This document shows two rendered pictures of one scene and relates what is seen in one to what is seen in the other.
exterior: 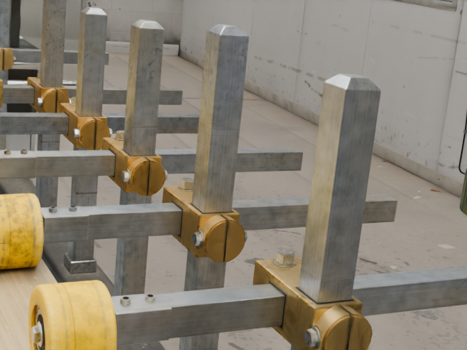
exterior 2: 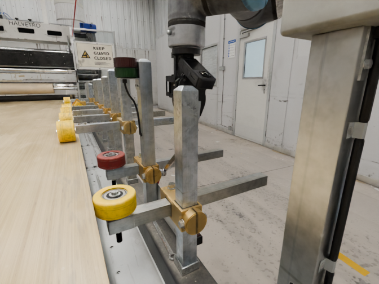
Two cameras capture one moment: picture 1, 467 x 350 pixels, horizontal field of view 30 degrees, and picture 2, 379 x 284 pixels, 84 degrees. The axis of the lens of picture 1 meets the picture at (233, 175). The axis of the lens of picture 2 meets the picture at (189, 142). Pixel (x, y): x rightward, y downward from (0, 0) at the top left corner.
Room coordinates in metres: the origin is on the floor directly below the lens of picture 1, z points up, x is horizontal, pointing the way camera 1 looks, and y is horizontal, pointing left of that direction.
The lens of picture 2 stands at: (-0.13, -0.31, 1.12)
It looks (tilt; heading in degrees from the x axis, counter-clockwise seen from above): 16 degrees down; 358
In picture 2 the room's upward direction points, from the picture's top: straight up
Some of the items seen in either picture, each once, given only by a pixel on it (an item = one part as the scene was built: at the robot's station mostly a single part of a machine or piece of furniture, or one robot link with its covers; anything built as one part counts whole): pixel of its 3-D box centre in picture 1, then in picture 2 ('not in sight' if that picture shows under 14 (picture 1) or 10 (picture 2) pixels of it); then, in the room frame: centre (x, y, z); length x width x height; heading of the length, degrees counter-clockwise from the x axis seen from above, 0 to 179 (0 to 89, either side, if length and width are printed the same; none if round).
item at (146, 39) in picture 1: (135, 192); (108, 117); (1.17, 0.13, 0.91); 0.03 x 0.03 x 0.48; 27
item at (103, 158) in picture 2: not in sight; (112, 170); (0.49, -0.09, 0.85); 0.08 x 0.08 x 0.11
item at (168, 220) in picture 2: not in sight; (161, 200); (0.48, -0.24, 0.75); 0.26 x 0.01 x 0.10; 27
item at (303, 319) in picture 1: (308, 309); (126, 125); (0.74, -0.08, 0.95); 0.13 x 0.06 x 0.05; 27
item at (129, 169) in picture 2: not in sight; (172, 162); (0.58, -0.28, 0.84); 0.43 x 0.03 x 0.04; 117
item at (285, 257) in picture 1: (285, 257); not in sight; (0.79, -0.06, 0.98); 0.02 x 0.02 x 0.01
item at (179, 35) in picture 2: not in sight; (185, 39); (0.44, -0.32, 1.22); 0.10 x 0.09 x 0.05; 117
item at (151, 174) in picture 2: not in sight; (145, 168); (0.52, -0.19, 0.85); 0.13 x 0.06 x 0.05; 27
